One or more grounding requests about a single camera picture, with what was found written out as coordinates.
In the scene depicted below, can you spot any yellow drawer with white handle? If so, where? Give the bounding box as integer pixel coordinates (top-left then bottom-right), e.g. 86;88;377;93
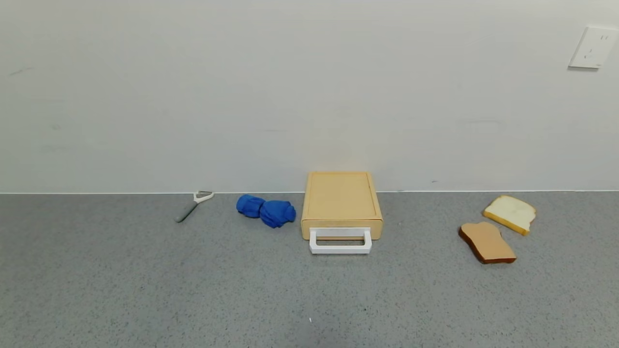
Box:
302;220;383;255

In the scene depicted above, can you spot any yellow drawer cabinet case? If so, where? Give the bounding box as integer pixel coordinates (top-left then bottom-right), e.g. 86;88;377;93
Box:
301;171;383;228

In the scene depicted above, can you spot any blue crumpled cloth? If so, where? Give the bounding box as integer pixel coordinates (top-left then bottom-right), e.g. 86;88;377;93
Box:
236;194;296;229

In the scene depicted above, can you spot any grey and white peeler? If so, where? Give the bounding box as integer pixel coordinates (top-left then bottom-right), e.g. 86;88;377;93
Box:
175;190;214;223

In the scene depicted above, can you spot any brown toast slice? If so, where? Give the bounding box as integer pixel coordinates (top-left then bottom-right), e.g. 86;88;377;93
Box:
458;221;517;264

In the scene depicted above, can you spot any white bread slice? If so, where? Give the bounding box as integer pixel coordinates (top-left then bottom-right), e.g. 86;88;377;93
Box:
483;195;537;236

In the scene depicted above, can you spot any white wall outlet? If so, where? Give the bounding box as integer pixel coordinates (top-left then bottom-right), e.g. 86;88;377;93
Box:
568;25;619;69

